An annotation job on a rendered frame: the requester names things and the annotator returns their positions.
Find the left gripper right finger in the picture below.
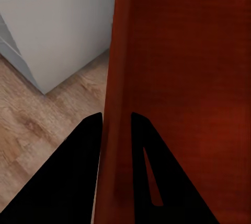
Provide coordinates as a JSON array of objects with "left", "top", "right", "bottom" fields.
[{"left": 131, "top": 112, "right": 219, "bottom": 224}]

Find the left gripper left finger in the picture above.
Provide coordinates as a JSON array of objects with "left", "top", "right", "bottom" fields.
[{"left": 0, "top": 112, "right": 103, "bottom": 224}]

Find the storage box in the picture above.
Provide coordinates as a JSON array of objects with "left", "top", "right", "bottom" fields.
[{"left": 94, "top": 0, "right": 251, "bottom": 224}]

